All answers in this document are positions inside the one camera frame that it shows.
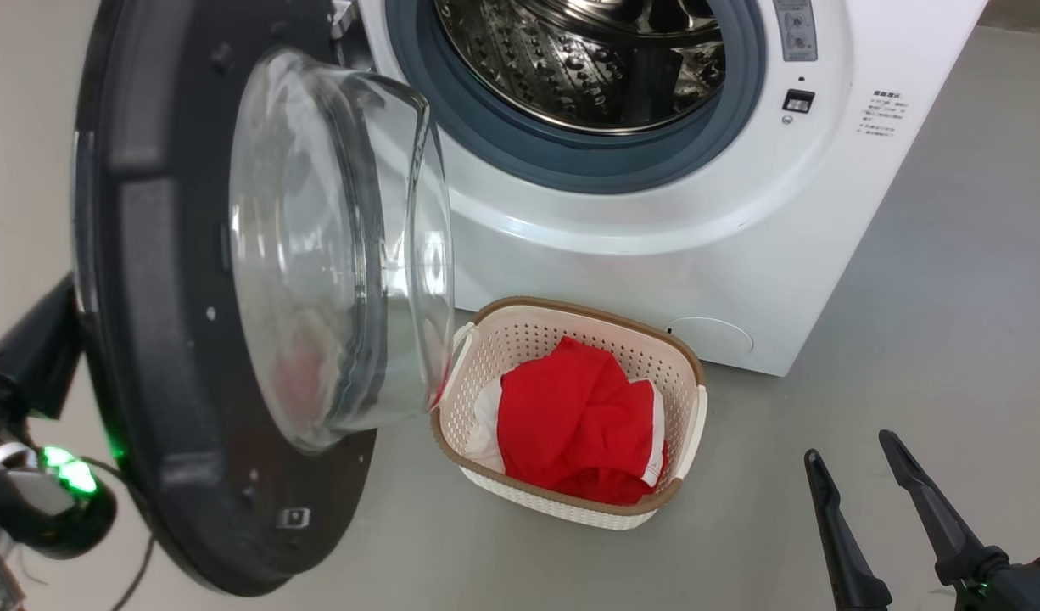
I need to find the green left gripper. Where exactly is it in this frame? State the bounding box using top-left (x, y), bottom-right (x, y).
top-left (0, 272), bottom-right (120, 563)

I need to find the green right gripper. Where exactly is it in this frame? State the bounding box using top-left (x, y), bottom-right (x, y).
top-left (804, 429), bottom-right (1040, 611)

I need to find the black washing machine door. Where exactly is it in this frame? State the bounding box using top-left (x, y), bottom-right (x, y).
top-left (70, 0), bottom-right (457, 597)

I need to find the red and white garment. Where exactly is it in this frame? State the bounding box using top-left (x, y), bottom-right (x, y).
top-left (465, 335), bottom-right (668, 507)

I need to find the white front-load washing machine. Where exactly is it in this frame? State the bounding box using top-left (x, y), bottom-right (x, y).
top-left (342, 0), bottom-right (992, 378)

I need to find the cream perforated laundry basket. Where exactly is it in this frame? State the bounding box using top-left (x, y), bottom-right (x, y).
top-left (429, 295), bottom-right (709, 532)

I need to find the grey rubber door gasket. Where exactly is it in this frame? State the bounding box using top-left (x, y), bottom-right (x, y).
top-left (384, 0), bottom-right (769, 196)

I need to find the steel washing machine drum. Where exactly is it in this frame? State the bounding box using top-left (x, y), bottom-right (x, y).
top-left (435, 0), bottom-right (729, 135)

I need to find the round white filter cover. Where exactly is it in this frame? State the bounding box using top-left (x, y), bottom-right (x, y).
top-left (666, 317), bottom-right (755, 358)

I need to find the printed text sticker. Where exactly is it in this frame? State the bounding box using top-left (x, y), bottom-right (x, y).
top-left (855, 89), bottom-right (908, 139)

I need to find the grey washer label plate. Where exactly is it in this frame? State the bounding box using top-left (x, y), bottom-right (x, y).
top-left (773, 0), bottom-right (819, 63)

